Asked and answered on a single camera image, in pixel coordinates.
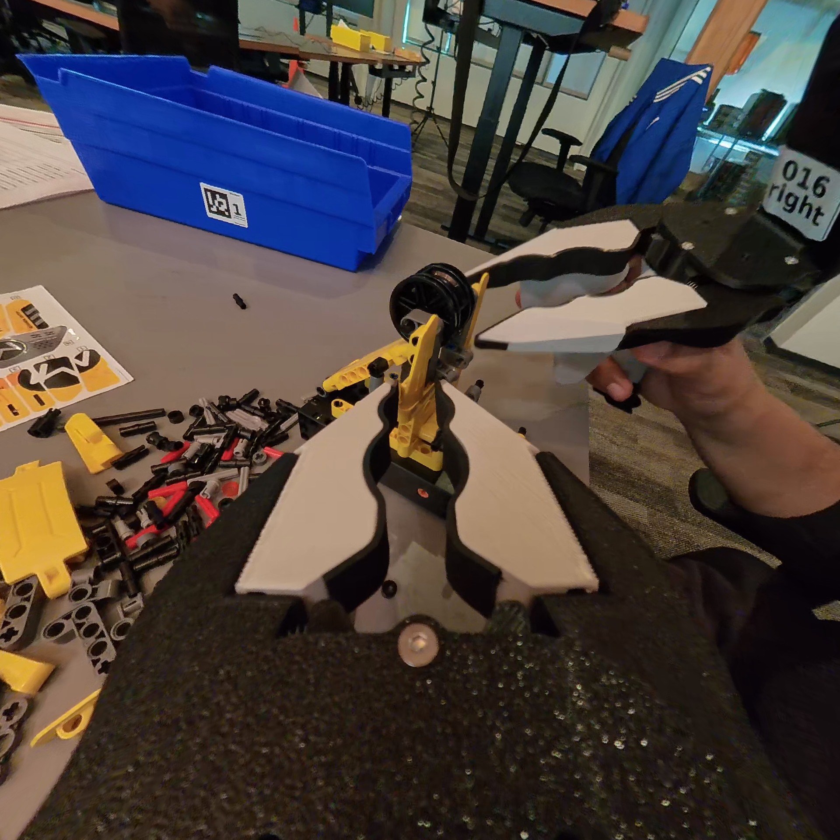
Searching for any shelf with books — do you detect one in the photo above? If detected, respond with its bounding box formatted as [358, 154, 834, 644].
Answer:
[696, 88, 791, 201]

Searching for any yellow curved piece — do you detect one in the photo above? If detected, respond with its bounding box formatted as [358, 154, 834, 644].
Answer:
[0, 650, 57, 697]

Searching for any grey angled perforated beam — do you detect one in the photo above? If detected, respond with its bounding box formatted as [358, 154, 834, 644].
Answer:
[41, 601, 120, 677]

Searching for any pile of black red pins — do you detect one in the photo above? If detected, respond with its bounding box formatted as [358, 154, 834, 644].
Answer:
[77, 387, 312, 595]

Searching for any blue plastic storage bin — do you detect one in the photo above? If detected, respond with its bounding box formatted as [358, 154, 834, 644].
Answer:
[16, 54, 414, 273]

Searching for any yellow wedge piece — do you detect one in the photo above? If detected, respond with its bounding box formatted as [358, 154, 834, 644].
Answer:
[29, 688, 102, 749]

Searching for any black toy wheel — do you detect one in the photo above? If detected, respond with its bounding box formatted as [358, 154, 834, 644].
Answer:
[388, 262, 476, 350]

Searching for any grey connector piece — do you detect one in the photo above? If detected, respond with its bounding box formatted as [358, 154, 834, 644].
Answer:
[67, 566, 106, 603]

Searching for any person's right hand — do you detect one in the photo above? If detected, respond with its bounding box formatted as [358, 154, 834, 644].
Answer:
[586, 338, 756, 460]

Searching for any black office chair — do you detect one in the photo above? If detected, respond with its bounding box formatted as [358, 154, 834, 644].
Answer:
[507, 128, 621, 231]

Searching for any printed paper sheet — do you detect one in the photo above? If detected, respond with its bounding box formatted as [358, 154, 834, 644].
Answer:
[0, 104, 96, 211]

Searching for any yellow toy building model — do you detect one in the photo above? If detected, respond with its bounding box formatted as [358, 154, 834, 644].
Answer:
[301, 272, 490, 509]

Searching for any yellow black sticker sheet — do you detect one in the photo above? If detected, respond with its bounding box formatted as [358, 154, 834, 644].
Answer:
[0, 284, 135, 434]

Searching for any yellow box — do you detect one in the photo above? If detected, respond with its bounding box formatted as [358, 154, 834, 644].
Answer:
[329, 23, 395, 52]

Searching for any large yellow panel piece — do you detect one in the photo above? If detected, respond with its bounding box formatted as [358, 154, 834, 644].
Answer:
[0, 461, 90, 600]

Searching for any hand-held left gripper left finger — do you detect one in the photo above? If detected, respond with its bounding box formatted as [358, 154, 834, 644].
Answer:
[234, 382, 396, 613]

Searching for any blue jacket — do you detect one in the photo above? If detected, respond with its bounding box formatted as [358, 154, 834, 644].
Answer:
[589, 58, 714, 206]

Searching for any wooden desk with black legs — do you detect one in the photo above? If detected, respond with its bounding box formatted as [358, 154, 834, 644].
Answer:
[29, 0, 424, 122]
[423, 0, 651, 244]

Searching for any small yellow panel piece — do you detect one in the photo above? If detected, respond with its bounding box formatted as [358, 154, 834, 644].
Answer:
[63, 412, 126, 475]

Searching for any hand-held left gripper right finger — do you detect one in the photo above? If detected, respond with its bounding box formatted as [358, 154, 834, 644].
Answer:
[437, 379, 600, 616]

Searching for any black coiled cable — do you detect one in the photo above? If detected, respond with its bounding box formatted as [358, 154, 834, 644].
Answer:
[408, 25, 439, 129]

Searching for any short grey beam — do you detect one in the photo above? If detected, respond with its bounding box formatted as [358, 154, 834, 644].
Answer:
[108, 594, 145, 641]

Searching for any person's right forearm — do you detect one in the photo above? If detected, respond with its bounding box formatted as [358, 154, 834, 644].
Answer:
[686, 387, 840, 592]

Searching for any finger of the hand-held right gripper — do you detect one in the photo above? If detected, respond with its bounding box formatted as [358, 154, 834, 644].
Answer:
[472, 274, 710, 355]
[461, 218, 651, 293]

